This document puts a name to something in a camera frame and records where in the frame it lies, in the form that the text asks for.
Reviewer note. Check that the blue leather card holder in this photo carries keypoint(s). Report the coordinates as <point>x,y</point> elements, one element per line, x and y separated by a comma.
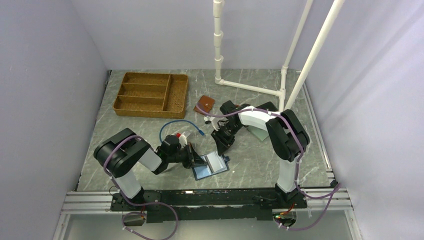
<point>214,164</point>

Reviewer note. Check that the brown leather card holder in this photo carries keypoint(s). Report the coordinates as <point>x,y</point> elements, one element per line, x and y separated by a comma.
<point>205,103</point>

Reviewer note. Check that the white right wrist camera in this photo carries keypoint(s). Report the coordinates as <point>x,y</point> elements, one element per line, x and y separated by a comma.
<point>213,121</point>

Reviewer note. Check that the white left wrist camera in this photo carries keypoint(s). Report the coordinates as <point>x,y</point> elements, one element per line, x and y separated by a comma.
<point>183,137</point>

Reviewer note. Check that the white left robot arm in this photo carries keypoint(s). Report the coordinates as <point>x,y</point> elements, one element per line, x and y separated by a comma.
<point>122,151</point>

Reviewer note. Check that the wicker cutlery tray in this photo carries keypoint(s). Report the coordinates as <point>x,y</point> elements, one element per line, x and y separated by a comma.
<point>152,95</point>

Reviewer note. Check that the black leather card holder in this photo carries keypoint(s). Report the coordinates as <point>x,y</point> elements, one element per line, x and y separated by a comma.
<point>268,106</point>

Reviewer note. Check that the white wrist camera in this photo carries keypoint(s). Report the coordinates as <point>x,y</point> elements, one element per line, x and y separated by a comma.
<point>183,137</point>
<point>213,121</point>

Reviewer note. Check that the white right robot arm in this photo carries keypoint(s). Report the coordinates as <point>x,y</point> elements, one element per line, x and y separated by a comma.
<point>288,137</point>

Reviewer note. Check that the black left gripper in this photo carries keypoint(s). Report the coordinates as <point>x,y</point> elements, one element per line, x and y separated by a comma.
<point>193,158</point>

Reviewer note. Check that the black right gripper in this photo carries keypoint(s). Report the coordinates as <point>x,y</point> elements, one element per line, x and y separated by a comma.
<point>222,143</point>

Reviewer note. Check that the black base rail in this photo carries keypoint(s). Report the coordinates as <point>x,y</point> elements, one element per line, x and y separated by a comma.
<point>210,204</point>

